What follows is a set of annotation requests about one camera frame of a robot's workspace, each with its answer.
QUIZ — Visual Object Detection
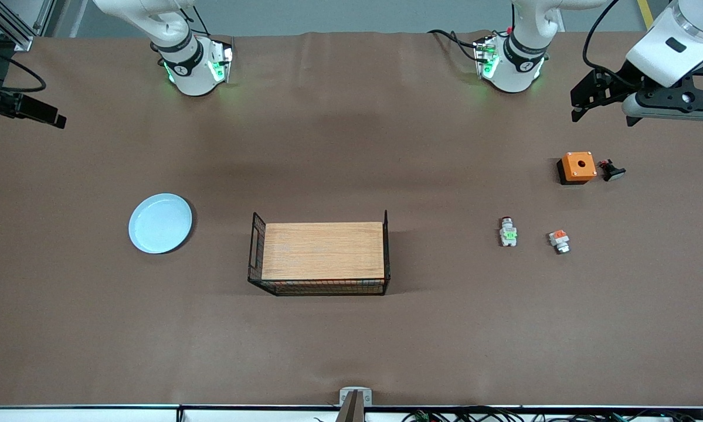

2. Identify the base connector box green light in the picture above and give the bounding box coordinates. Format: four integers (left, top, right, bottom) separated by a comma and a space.
473, 35, 500, 80
208, 39, 235, 84

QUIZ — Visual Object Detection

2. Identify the grey metal bracket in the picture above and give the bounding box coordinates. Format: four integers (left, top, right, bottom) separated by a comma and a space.
339, 387, 373, 422

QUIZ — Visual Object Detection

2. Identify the aluminium frame profile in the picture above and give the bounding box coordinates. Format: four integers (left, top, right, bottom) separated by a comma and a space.
0, 0, 56, 52

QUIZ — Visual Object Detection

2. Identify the black base cable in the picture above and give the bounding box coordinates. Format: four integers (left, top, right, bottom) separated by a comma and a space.
188, 6, 212, 37
427, 29, 482, 62

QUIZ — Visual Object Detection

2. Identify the white table edge rail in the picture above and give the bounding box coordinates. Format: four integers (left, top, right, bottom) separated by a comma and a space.
0, 403, 703, 422

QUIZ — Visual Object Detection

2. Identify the light blue round plate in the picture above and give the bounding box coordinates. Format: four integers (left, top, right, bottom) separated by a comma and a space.
128, 193, 193, 255

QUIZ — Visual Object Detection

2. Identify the wire rack with wooden top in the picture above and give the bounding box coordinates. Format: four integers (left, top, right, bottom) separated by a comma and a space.
247, 210, 391, 297

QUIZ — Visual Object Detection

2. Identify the brown table cover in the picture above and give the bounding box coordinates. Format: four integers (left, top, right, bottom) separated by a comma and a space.
0, 30, 703, 408

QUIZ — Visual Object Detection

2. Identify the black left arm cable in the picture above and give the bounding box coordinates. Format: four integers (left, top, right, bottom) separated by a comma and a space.
582, 0, 627, 83

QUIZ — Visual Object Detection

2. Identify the green white button module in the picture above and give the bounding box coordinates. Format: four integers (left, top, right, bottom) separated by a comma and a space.
499, 216, 518, 248

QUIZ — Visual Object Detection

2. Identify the orange box with hole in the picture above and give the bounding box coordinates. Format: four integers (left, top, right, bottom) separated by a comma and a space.
556, 151, 597, 186

